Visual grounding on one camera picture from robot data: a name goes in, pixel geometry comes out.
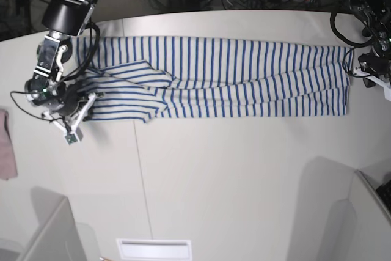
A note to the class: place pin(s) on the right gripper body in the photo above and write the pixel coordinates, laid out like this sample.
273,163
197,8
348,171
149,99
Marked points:
62,98

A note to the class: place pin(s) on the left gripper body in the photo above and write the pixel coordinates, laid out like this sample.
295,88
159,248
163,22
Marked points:
376,63

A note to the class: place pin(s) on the blue white striped T-shirt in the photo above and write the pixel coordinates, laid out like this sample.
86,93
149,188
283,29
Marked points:
145,78

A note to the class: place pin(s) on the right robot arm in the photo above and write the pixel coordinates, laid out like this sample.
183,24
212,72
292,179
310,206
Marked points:
65,19

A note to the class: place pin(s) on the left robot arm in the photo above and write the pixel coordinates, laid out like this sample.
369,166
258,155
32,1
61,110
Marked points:
373,14

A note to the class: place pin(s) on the pink cloth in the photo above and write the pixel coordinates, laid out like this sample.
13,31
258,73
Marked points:
8,161

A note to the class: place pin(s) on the white tray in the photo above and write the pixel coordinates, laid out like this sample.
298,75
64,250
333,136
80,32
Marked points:
154,249

